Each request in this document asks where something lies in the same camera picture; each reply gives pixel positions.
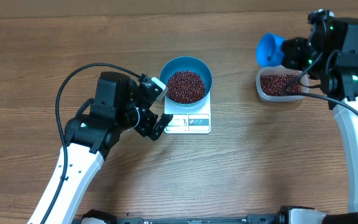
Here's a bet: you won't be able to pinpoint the clear plastic food container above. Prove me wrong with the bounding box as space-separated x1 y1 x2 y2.
255 66 304 103

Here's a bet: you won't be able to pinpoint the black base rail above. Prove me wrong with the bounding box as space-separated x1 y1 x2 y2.
72 206 327 224

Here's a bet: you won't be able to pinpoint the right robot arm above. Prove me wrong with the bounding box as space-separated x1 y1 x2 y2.
280 11 358 223

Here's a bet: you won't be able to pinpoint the red adzuki beans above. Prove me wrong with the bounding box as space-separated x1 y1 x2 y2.
260 73 297 96

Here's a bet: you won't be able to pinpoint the blue plastic measuring scoop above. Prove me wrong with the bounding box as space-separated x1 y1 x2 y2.
256 33 285 67

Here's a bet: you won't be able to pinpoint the teal blue bowl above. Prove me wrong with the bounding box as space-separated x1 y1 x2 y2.
160 56 213 100

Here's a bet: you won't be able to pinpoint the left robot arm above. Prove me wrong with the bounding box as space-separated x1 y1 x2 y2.
29 72 173 223

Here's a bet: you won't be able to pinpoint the white digital kitchen scale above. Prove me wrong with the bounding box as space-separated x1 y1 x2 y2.
164 93 211 134

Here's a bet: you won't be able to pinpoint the red beans in bowl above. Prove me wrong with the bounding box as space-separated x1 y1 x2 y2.
167 70 206 104

